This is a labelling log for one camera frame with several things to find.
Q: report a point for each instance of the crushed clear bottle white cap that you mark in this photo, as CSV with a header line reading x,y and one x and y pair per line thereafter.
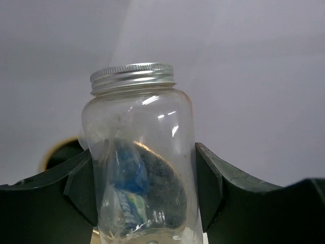
x,y
139,130

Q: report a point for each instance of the dark blue gold-rimmed bin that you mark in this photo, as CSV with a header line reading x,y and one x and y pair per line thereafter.
x,y
60,152

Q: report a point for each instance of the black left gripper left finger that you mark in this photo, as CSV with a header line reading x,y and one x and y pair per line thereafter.
x,y
55,206

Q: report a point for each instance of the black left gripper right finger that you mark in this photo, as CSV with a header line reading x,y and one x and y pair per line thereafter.
x,y
239,208

